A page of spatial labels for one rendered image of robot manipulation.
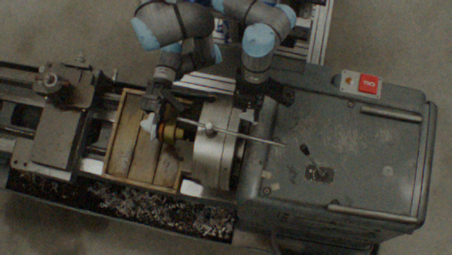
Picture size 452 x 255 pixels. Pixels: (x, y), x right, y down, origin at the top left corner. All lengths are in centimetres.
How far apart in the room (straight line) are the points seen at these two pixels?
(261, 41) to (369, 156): 56
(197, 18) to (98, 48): 170
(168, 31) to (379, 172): 76
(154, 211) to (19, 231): 107
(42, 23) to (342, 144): 232
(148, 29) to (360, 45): 182
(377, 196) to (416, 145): 21
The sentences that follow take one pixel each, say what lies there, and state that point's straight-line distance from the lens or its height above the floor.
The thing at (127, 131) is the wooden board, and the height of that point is 89.
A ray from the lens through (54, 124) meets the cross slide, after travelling 207.
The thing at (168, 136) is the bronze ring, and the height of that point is 111.
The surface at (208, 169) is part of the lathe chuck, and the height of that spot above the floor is 118.
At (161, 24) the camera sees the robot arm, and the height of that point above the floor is 142.
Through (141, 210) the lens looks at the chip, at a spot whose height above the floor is 58.
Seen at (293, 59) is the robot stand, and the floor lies 21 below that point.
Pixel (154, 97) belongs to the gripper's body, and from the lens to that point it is 185.
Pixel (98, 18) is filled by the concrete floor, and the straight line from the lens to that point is 336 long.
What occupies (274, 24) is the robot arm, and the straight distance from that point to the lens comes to 136.
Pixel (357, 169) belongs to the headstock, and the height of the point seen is 126.
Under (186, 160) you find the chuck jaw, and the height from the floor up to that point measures 111.
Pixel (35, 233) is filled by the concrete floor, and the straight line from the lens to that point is 307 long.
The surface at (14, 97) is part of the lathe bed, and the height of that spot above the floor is 86.
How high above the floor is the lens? 282
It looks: 73 degrees down
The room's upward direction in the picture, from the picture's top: 11 degrees counter-clockwise
